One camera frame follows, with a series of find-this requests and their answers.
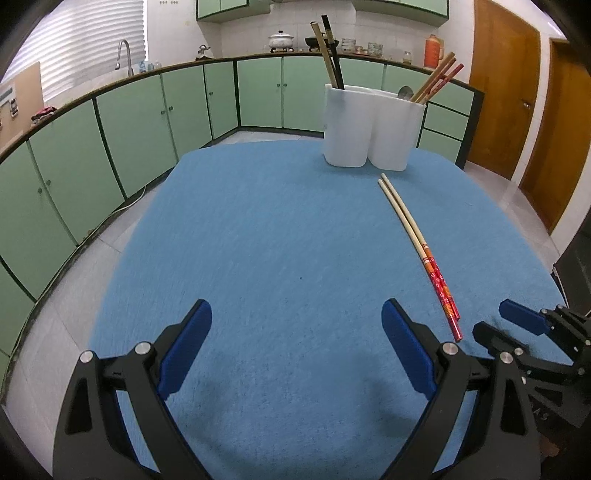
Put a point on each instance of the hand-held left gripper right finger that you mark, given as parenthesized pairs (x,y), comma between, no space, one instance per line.
(411,350)

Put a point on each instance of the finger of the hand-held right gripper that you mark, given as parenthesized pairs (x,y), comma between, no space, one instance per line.
(521,316)
(489,337)

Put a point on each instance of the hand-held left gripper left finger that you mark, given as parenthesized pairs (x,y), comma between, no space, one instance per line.
(187,350)

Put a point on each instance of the bamboo chopstick with red end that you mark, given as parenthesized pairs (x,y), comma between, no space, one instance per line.
(437,81)
(412,223)
(433,74)
(455,328)
(443,84)

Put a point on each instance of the white two-compartment utensil holder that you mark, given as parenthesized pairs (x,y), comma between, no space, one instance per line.
(351,129)

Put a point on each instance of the tan chopstick with dark tip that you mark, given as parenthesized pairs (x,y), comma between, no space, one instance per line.
(327,60)

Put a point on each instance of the black chopstick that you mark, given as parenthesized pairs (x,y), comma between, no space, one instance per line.
(334,55)

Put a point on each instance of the blue table mat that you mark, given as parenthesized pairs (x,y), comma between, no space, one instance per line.
(277,254)

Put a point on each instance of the wooden door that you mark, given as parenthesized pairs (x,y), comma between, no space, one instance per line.
(568,138)
(498,92)

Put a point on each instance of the green base cabinet run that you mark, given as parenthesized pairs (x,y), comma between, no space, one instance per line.
(138,120)

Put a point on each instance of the metal spoon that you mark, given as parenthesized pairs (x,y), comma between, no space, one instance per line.
(405,92)

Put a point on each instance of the orange thermos flask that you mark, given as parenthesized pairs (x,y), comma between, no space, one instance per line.
(433,53)

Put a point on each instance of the red cloth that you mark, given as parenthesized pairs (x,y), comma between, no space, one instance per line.
(45,111)

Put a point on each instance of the brown cardboard panel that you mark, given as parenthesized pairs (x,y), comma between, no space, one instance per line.
(27,106)

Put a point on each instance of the metal kitchen faucet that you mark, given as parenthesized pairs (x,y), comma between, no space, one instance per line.
(128,60)

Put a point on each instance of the green printed container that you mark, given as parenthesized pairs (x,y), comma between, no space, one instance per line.
(375,48)

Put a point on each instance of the black wok with lid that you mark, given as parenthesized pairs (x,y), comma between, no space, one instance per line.
(311,44)

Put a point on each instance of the white lidded pot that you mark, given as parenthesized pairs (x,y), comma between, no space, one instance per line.
(281,41)

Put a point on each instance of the white window blind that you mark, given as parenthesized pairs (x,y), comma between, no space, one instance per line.
(83,41)

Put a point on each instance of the green wall cabinets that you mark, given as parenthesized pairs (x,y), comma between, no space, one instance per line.
(221,5)

